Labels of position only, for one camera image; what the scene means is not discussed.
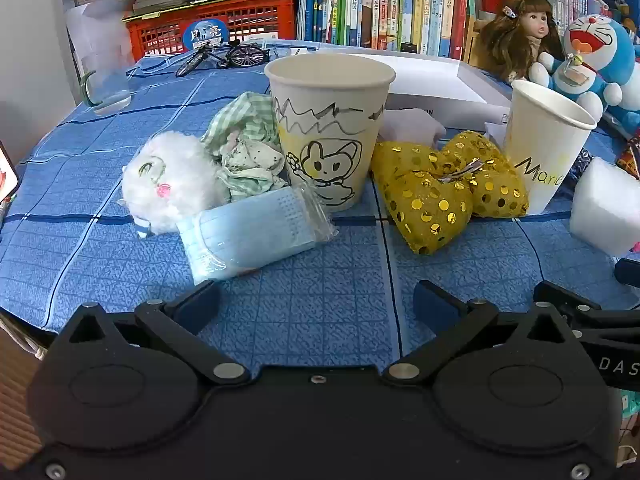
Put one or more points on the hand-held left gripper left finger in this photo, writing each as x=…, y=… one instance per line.
x=200, y=300

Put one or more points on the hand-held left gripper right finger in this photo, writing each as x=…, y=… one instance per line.
x=435, y=305

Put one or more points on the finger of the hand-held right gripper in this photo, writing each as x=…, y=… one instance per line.
x=629, y=272
x=565, y=297

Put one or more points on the white foam block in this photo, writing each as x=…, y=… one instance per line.
x=605, y=205

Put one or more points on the pack of blue face masks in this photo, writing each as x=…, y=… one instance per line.
x=250, y=230

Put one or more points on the gold sequin bow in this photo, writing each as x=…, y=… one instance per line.
x=425, y=205

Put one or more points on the dark blue speckled soft pouch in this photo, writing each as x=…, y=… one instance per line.
x=582, y=165

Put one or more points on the yellow sequin heart cushion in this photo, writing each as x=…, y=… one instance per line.
x=500, y=190

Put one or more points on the white fluffy plush toy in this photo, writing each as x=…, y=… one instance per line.
x=170, y=175

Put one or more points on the green checked cloth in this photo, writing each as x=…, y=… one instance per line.
x=240, y=125

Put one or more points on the white cardboard box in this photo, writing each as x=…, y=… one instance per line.
x=440, y=85

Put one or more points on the blue checked tablecloth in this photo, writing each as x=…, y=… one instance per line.
x=100, y=260

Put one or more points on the red patterned cushion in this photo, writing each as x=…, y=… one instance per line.
x=631, y=157

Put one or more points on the paper cup with handwriting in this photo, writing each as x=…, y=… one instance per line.
x=540, y=140

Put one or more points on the paper cup with rabbit drawing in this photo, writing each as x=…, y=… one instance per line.
x=325, y=125

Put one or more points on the small blue cat plush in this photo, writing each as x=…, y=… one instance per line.
x=595, y=45

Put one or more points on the brown-haired doll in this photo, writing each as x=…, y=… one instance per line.
x=520, y=35

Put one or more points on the round blue badge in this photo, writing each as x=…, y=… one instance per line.
x=205, y=35

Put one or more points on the red plastic crate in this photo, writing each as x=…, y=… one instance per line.
x=250, y=15

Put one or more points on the row of upright books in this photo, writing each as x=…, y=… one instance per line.
x=380, y=5

